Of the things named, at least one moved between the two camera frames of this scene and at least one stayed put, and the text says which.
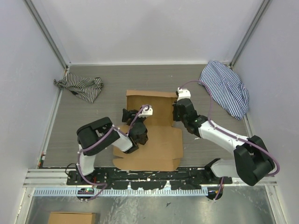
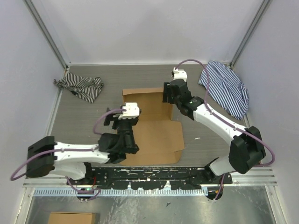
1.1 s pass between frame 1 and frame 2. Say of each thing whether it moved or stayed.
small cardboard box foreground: stayed
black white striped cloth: stayed
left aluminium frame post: stayed
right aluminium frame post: stayed
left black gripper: moved
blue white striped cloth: stayed
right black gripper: moved
